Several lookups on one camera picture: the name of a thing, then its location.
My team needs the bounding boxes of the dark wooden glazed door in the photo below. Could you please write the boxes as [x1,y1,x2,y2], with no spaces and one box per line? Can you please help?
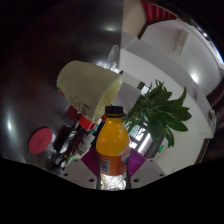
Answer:
[128,123,158,158]

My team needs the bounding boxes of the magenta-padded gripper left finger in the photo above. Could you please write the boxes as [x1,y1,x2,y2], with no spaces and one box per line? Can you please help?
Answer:
[61,148,101,190]

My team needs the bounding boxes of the red-carpeted stairs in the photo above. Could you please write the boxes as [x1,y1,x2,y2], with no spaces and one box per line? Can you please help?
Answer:
[139,0,178,24]

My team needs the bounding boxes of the orange-labelled clear drink bottle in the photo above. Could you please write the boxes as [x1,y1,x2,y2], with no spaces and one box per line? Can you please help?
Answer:
[95,105,132,192]

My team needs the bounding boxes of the black remote control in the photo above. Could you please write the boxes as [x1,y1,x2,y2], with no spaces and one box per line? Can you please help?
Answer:
[53,125,73,153]

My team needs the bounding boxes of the white wall heater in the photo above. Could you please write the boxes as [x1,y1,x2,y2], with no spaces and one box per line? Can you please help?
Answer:
[172,28,190,56]

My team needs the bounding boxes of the potted plant in white pot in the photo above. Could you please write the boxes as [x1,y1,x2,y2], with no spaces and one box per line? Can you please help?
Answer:
[123,79,193,148]

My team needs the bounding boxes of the red box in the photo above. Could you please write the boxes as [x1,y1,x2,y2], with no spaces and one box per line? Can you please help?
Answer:
[66,106,98,131]

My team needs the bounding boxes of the dark basket of packets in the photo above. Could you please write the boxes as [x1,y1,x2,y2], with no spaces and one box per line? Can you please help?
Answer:
[64,131,96,165]

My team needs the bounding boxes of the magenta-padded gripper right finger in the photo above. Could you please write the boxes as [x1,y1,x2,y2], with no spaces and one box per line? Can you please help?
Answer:
[128,148,166,190]

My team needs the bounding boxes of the flat round red coaster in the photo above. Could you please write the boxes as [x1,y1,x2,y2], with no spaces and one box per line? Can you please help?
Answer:
[28,127,54,155]

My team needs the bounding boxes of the pale yellow printed cup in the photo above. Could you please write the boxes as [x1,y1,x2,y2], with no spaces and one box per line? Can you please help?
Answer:
[55,59,124,124]

